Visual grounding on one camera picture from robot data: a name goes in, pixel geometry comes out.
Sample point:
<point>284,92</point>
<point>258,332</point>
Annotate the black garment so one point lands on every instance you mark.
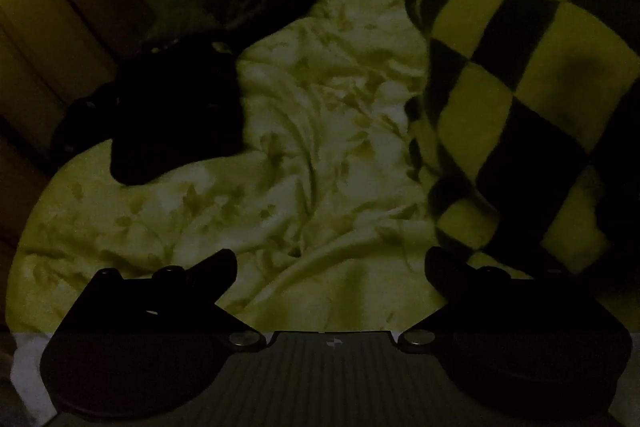
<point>175,107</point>

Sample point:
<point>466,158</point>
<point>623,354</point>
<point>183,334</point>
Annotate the wooden cabinet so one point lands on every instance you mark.
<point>55,17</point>

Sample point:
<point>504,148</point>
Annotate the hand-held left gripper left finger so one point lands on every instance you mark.
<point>220,268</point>

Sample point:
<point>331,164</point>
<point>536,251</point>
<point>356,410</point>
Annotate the light floral bed sheet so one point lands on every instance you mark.
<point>325,132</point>

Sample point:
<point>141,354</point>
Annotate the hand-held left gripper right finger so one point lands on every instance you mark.
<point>440,269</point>

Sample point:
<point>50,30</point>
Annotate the checkered blanket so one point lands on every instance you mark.
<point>505,107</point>

